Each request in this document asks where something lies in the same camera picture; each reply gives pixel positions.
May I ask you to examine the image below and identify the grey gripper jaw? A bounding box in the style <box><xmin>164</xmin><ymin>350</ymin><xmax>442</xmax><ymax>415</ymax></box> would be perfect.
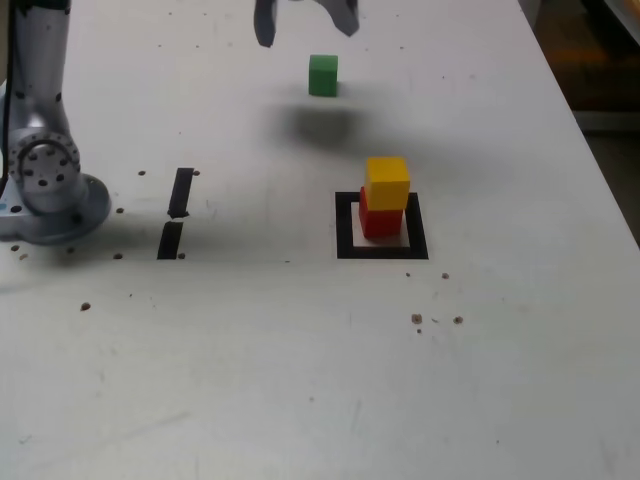
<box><xmin>253</xmin><ymin>0</ymin><xmax>281</xmax><ymax>50</ymax></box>
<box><xmin>319</xmin><ymin>0</ymin><xmax>361</xmax><ymax>38</ymax></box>

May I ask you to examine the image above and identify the green cube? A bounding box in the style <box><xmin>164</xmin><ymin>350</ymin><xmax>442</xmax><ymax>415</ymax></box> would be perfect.
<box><xmin>308</xmin><ymin>54</ymin><xmax>340</xmax><ymax>97</ymax></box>

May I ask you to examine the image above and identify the yellow cube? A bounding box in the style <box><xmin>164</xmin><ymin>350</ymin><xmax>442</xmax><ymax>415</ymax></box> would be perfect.
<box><xmin>364</xmin><ymin>156</ymin><xmax>411</xmax><ymax>211</ymax></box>

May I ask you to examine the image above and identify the red cube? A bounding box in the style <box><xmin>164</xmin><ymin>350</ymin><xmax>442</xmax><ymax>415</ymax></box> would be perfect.
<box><xmin>358</xmin><ymin>187</ymin><xmax>404</xmax><ymax>239</ymax></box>

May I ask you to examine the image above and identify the black tape square outline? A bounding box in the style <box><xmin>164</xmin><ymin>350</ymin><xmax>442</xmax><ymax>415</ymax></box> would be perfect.
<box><xmin>334</xmin><ymin>191</ymin><xmax>430</xmax><ymax>261</ymax></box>

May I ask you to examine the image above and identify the black tape strip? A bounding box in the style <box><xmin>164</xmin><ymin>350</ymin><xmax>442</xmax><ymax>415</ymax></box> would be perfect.
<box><xmin>156</xmin><ymin>167</ymin><xmax>195</xmax><ymax>261</ymax></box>

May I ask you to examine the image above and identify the brown wooden furniture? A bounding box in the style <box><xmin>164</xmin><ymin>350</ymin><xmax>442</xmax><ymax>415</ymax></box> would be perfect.
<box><xmin>519</xmin><ymin>0</ymin><xmax>640</xmax><ymax>114</ymax></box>

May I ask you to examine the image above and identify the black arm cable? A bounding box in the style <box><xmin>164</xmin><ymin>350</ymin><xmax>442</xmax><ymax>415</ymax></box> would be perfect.
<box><xmin>0</xmin><ymin>59</ymin><xmax>19</xmax><ymax>201</ymax></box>

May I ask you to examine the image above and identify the grey metal rail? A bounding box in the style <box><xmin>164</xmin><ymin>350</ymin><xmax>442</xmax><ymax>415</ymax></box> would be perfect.
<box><xmin>572</xmin><ymin>109</ymin><xmax>640</xmax><ymax>132</ymax></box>

